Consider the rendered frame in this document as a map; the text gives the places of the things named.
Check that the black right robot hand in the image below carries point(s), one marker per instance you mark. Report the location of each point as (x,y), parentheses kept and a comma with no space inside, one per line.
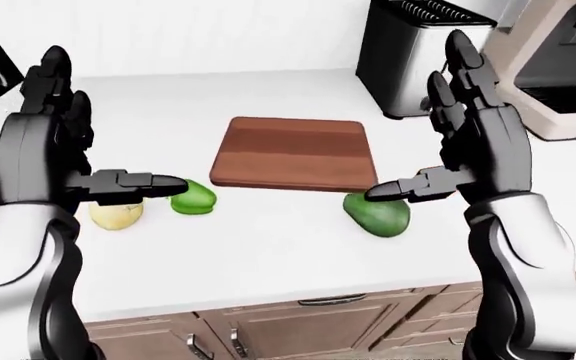
(498,157)

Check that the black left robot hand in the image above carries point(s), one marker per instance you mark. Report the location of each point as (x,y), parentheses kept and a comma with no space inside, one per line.
(28,157)

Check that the beige coffee machine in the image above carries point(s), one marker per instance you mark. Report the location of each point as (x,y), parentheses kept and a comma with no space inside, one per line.
(553,67)

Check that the black and silver toaster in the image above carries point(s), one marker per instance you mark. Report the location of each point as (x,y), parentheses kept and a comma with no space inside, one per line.
(413,56)

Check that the brown wooden cabinet door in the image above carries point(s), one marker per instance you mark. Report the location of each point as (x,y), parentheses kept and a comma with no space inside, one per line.
(143,339)
(308,333)

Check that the brown wooden cutting board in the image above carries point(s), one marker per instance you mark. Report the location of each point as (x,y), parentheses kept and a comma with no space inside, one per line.
(295,152)

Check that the dark green avocado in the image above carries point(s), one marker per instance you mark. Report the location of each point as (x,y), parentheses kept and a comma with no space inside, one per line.
(380,217)

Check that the bright green bell pepper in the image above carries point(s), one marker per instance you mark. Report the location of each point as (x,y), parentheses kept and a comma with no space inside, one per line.
(193,200)

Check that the pale yellow onion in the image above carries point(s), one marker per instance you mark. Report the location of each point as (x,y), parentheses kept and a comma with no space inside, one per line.
(115,216)

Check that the brown wooden cabinet drawer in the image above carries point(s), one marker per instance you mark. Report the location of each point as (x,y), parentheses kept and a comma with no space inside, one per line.
(368,298)

